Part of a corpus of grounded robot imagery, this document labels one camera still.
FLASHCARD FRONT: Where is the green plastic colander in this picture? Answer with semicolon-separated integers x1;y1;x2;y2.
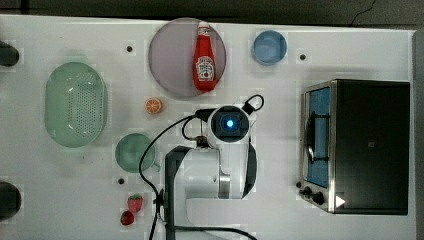
44;62;107;148

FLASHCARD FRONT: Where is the plush orange slice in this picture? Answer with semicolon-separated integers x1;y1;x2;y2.
145;97;163;114

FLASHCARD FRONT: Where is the red plush strawberry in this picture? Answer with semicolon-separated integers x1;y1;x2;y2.
120;210;135;226
127;194;143;213

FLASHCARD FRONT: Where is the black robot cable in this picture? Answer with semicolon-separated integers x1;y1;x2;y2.
138;94;265;240

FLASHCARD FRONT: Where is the black camera post upper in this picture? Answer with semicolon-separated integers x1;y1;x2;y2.
0;41;20;67

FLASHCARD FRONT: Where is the silver toaster oven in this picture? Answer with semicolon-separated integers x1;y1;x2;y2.
296;79;410;215

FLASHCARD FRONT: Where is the red plush strawberry upper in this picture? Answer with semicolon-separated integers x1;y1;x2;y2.
127;194;143;213

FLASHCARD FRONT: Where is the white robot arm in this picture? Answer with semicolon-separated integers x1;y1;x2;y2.
164;103;257;240

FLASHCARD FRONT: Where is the red plush strawberry lower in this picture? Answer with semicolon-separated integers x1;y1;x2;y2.
120;210;135;226

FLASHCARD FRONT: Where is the black camera post lower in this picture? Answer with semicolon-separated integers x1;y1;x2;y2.
0;182;22;221

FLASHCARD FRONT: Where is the green mug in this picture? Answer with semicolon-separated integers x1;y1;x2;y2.
115;133;160;173

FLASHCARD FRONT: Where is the blue cup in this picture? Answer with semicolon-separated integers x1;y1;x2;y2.
252;30;288;66

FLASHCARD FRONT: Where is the black camera post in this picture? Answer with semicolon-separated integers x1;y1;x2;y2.
0;182;22;221
0;41;20;67

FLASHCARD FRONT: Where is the red plush ketchup bottle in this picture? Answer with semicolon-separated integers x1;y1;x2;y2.
193;21;217;92

